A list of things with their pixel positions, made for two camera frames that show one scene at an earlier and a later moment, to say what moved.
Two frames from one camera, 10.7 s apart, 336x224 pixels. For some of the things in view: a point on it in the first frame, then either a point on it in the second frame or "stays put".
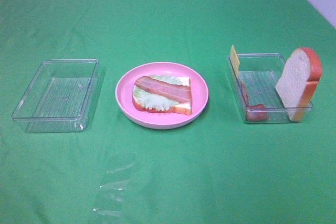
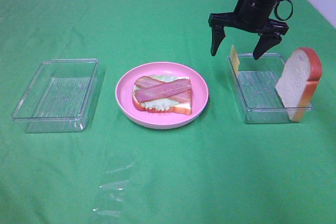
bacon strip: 255,112 to 163,91
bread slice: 183,108 stays put
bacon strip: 177,92 stays put
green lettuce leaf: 151,100 stays put
